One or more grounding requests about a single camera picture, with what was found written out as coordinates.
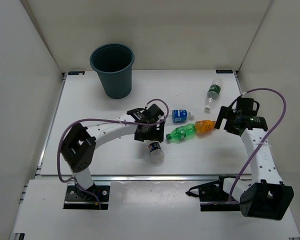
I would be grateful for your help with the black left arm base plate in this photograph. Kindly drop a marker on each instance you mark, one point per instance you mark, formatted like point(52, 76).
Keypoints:
point(76, 199)

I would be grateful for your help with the clear bottle blue label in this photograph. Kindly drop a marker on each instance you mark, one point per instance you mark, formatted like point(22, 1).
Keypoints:
point(179, 116)

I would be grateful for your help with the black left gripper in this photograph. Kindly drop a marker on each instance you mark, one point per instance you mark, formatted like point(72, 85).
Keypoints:
point(140, 136)

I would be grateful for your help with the clear bottle green label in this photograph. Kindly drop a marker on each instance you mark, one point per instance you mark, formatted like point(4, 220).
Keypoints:
point(213, 94)

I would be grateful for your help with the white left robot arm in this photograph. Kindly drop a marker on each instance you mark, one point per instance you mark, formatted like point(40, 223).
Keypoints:
point(78, 143)

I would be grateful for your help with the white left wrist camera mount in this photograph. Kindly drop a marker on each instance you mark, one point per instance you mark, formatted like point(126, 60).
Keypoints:
point(147, 104)

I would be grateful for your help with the small clear Pepsi bottle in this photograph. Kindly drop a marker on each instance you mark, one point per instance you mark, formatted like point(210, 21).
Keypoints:
point(156, 153)

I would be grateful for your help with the green plastic soda bottle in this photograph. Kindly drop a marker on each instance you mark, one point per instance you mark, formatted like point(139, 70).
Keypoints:
point(181, 134)

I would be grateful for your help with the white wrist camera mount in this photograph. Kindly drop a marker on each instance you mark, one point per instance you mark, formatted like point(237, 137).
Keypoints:
point(244, 93)
point(147, 104)

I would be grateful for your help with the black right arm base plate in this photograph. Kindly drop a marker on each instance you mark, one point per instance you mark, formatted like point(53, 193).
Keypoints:
point(211, 196)

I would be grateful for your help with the orange plastic drink bottle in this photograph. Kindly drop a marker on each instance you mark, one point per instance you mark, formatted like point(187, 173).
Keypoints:
point(204, 126)

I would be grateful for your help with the dark teal plastic bin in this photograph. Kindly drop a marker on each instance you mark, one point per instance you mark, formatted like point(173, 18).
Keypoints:
point(113, 64)

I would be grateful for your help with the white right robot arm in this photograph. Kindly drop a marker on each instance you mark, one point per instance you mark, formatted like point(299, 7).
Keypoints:
point(266, 196)

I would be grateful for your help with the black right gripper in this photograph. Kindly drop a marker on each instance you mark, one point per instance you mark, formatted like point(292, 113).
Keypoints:
point(225, 114)

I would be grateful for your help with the aluminium front table rail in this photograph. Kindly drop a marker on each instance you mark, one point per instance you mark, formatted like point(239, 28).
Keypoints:
point(154, 178)

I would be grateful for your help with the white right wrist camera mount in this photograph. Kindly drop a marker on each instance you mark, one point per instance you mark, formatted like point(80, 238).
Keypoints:
point(244, 93)

